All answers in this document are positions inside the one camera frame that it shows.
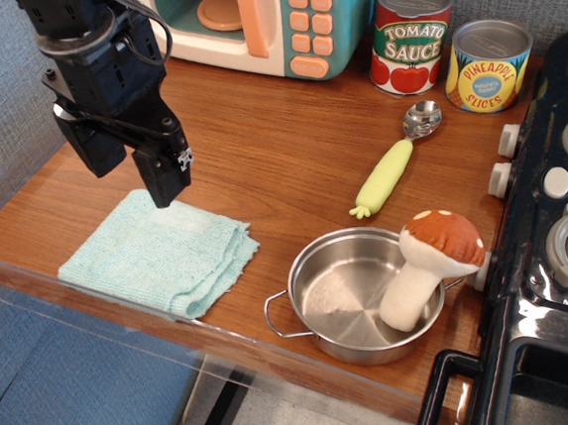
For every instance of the plush brown white mushroom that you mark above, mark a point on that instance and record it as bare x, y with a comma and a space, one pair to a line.
435, 244

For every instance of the spoon with green handle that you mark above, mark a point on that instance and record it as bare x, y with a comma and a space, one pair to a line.
419, 121

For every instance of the stainless steel pot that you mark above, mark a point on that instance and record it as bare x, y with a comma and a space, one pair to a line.
335, 286

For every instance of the pineapple slices can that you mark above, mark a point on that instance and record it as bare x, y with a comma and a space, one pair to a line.
487, 65

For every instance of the tomato sauce can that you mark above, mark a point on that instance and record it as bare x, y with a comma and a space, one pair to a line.
408, 44

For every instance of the light blue folded towel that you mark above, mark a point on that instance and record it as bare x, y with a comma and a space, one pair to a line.
179, 260

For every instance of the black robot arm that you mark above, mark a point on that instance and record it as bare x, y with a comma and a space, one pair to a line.
55, 9

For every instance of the toy microwave teal and cream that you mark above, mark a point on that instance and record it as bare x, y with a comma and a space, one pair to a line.
309, 39

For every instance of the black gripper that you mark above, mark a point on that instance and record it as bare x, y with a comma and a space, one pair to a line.
107, 85

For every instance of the black toy stove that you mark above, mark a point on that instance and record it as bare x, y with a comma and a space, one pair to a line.
520, 376

